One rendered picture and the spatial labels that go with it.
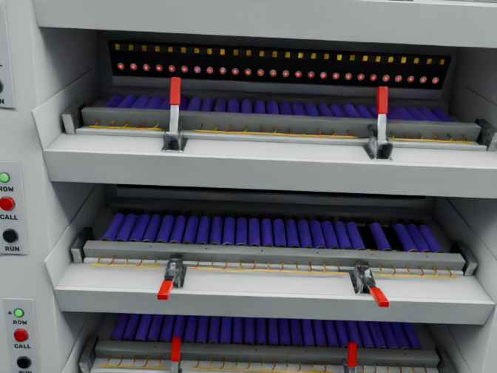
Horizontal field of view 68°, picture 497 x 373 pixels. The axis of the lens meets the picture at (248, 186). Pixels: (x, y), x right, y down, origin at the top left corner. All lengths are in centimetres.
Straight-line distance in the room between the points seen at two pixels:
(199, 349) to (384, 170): 40
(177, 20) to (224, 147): 16
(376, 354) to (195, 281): 33
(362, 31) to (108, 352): 60
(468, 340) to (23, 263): 65
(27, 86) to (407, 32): 46
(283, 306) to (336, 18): 38
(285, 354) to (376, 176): 33
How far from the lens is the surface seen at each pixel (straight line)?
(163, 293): 47
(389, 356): 70
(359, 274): 54
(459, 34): 54
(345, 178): 49
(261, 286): 53
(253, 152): 47
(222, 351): 65
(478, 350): 68
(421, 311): 59
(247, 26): 47
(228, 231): 59
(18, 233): 56
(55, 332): 61
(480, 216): 65
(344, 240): 60
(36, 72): 52
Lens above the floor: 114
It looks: 13 degrees down
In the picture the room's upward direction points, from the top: 2 degrees clockwise
